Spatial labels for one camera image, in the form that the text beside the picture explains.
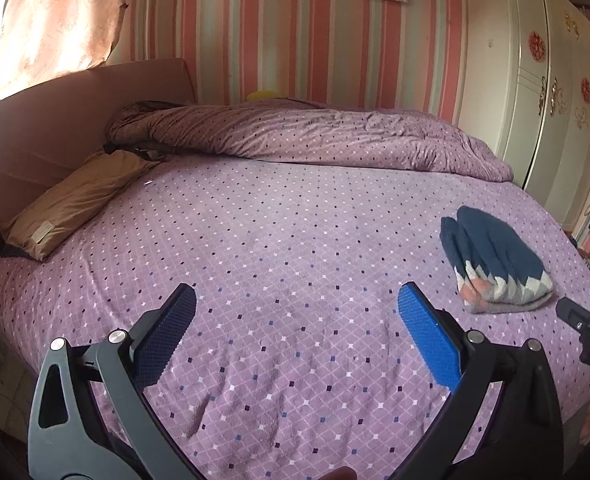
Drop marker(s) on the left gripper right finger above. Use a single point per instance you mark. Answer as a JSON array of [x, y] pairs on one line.
[[524, 436]]

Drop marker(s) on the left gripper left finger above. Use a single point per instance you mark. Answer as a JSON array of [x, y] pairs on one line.
[[89, 417]]

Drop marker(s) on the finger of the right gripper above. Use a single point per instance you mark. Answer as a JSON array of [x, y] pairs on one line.
[[573, 314]]

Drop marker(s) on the navy argyle sock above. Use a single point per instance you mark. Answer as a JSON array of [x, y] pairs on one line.
[[537, 285], [484, 266]]

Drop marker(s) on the person's left hand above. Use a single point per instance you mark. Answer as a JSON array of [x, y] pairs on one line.
[[340, 473]]

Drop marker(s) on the tan brown pillow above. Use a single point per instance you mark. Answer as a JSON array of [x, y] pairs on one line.
[[54, 216]]

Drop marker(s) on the purple diamond bed sheet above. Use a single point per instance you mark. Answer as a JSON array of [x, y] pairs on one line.
[[296, 361]]

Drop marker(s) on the white decorated wardrobe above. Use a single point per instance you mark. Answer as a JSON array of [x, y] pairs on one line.
[[526, 94]]

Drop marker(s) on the purple dotted rolled duvet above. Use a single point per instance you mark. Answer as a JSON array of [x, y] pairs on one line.
[[285, 130]]

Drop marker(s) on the pink window curtain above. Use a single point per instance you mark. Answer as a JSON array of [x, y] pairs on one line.
[[41, 40]]

